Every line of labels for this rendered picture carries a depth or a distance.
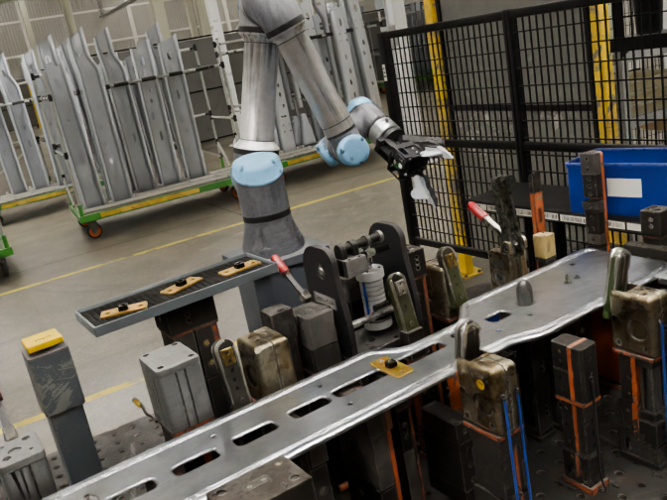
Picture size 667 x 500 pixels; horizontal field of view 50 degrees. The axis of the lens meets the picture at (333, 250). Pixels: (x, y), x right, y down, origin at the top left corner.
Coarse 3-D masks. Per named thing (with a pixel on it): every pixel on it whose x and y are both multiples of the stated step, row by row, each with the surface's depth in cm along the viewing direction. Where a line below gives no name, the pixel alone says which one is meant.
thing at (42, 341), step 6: (48, 330) 129; (54, 330) 128; (30, 336) 128; (36, 336) 127; (42, 336) 126; (48, 336) 126; (54, 336) 125; (60, 336) 125; (24, 342) 125; (30, 342) 124; (36, 342) 124; (42, 342) 124; (48, 342) 124; (54, 342) 124; (60, 342) 125; (30, 348) 122; (36, 348) 123; (42, 348) 124; (48, 348) 126
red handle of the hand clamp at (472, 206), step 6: (468, 204) 166; (474, 204) 165; (474, 210) 165; (480, 210) 164; (480, 216) 164; (486, 216) 164; (486, 222) 163; (492, 222) 162; (492, 228) 162; (498, 228) 161; (498, 234) 161; (516, 246) 159
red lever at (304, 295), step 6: (276, 258) 150; (282, 264) 149; (282, 270) 148; (288, 270) 148; (288, 276) 147; (294, 282) 147; (300, 288) 146; (300, 294) 144; (306, 294) 144; (300, 300) 144; (306, 300) 143
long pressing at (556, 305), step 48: (576, 288) 146; (432, 336) 135; (480, 336) 132; (528, 336) 129; (336, 384) 124; (384, 384) 121; (432, 384) 120; (192, 432) 117; (240, 432) 114; (288, 432) 112; (336, 432) 110; (96, 480) 108; (144, 480) 106; (192, 480) 104
